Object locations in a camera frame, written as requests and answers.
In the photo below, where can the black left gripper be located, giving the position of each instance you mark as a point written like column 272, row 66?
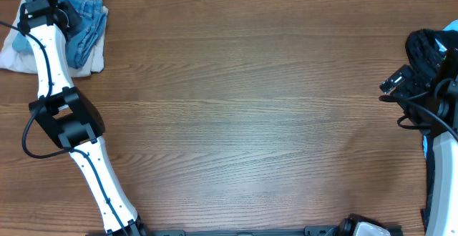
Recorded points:
column 73, row 18

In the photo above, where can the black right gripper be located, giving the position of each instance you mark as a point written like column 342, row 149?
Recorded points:
column 411, row 80

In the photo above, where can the blue denim jeans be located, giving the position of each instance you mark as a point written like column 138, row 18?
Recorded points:
column 34, row 13

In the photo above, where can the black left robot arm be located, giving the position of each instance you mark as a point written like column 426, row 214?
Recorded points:
column 68, row 118

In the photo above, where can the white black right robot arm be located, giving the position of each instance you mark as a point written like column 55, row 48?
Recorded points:
column 429, row 102

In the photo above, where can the black printed garment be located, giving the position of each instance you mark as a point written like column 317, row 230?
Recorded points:
column 426, row 49

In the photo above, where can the folded white trousers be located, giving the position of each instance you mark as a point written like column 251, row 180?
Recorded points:
column 91, row 62

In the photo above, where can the light blue garment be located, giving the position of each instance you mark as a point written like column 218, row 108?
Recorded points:
column 453, row 26

